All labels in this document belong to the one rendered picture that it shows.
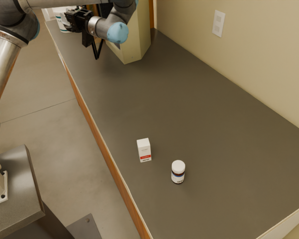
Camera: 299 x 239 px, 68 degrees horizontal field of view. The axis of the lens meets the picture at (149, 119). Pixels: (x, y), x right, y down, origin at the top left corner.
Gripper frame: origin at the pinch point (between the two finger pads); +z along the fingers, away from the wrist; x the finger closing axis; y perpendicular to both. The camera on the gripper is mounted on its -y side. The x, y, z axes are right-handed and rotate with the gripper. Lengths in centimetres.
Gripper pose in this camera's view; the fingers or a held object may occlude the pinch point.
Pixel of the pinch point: (64, 21)
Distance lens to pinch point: 114.6
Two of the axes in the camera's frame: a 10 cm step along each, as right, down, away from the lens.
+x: -5.7, 7.0, -4.3
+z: -8.1, -3.9, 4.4
